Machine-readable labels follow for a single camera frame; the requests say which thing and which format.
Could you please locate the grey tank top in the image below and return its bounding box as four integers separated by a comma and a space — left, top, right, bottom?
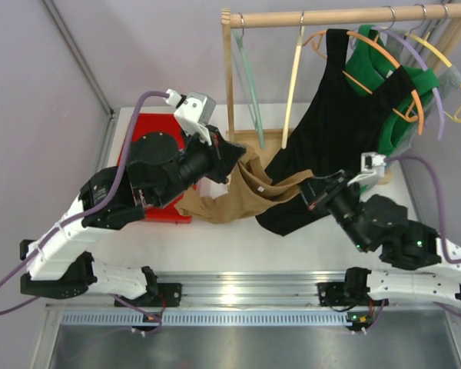
378, 32, 461, 156

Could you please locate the mint green hanger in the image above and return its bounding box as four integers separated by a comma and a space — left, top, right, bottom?
232, 12, 265, 149

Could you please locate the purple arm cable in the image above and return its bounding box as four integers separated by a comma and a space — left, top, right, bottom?
0, 90, 170, 318
383, 155, 461, 266

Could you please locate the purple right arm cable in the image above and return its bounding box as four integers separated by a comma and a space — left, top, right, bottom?
383, 155, 461, 266

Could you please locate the cream hanger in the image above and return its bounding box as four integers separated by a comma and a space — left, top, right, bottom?
281, 12, 305, 149

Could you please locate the red plastic bin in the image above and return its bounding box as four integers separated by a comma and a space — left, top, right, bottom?
131, 113, 192, 224

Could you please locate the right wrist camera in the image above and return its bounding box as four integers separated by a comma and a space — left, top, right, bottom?
348, 152, 386, 186

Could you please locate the green tank top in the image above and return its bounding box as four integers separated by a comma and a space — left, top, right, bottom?
343, 25, 441, 193

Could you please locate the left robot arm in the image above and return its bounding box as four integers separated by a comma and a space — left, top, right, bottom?
20, 126, 246, 305

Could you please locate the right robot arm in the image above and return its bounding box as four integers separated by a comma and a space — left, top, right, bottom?
300, 171, 461, 310

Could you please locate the black tank top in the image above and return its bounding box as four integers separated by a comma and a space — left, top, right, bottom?
255, 28, 414, 236

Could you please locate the lilac hanger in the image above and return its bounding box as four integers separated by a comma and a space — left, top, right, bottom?
376, 4, 445, 141

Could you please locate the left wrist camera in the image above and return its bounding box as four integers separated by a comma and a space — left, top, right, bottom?
165, 89, 216, 146

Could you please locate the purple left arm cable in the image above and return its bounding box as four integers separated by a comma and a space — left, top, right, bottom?
0, 90, 170, 318

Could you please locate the wooden clothes rack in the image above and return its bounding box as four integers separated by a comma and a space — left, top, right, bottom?
221, 5, 443, 160

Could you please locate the aluminium table rail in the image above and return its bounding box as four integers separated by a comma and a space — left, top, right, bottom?
46, 270, 461, 331

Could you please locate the tan tank top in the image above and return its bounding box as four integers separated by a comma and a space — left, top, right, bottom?
175, 145, 313, 224

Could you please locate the yellow hanger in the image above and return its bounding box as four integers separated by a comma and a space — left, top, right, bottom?
405, 4, 461, 135

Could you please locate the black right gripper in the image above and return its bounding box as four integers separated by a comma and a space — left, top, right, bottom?
293, 169, 369, 252

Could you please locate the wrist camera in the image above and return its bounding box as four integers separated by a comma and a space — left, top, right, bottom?
165, 89, 216, 146
348, 152, 386, 186

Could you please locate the orange hanger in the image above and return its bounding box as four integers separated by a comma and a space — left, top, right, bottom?
302, 29, 426, 135

